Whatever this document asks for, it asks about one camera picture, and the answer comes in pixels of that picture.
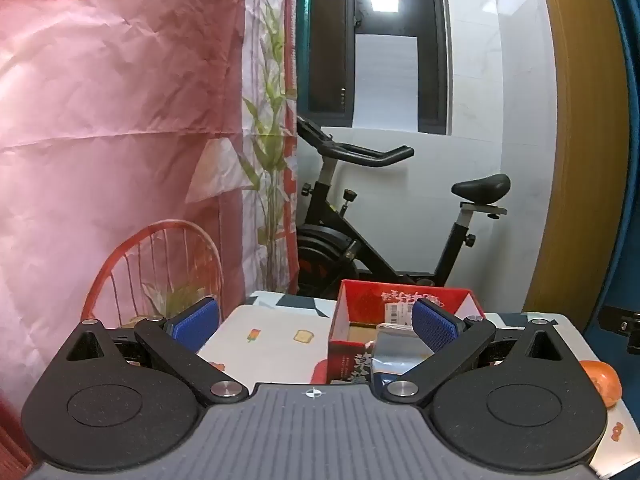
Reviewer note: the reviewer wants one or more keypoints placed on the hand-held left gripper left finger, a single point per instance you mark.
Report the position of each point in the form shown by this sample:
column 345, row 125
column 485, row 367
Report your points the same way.
column 192, row 324

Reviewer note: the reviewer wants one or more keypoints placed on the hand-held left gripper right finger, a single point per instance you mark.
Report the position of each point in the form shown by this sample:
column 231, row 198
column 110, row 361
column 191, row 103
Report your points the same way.
column 436, row 327

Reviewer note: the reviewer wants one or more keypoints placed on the white face mask packet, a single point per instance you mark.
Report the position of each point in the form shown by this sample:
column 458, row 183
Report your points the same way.
column 397, row 350

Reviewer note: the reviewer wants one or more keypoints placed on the red cardboard box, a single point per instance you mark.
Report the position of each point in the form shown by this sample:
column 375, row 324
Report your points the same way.
column 350, row 310

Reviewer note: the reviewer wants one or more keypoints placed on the printed tablecloth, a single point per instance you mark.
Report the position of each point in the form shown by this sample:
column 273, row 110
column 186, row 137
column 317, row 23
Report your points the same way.
column 270, row 330

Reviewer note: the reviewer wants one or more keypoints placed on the black exercise bike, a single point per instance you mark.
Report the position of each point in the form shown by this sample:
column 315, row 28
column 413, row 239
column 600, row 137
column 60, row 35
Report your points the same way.
column 360, row 250

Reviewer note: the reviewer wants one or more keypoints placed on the orange fruit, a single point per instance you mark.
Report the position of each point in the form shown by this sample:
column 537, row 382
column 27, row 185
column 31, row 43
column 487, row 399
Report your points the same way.
column 605, row 382

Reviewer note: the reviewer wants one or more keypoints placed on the black door latch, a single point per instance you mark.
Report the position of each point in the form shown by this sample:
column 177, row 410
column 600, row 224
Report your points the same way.
column 622, row 322

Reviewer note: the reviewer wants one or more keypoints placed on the pink printed backdrop cloth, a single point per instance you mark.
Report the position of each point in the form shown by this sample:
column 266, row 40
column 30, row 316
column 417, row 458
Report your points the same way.
column 125, row 135

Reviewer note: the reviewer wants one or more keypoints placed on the brown wooden board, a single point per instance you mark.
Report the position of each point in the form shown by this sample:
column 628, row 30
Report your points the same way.
column 580, row 135

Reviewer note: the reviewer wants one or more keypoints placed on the blue door panel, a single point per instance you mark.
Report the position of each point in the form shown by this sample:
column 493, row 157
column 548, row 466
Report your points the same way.
column 630, row 185

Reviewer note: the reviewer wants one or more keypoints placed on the white paper sheet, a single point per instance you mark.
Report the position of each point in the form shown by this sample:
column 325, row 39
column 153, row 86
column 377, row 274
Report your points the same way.
column 385, row 85

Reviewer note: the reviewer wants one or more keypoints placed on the dark framed window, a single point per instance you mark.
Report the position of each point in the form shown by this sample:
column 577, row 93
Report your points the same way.
column 330, row 50

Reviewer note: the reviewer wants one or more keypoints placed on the teal window curtain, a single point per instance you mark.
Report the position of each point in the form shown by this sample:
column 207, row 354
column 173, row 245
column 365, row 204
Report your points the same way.
column 302, row 35

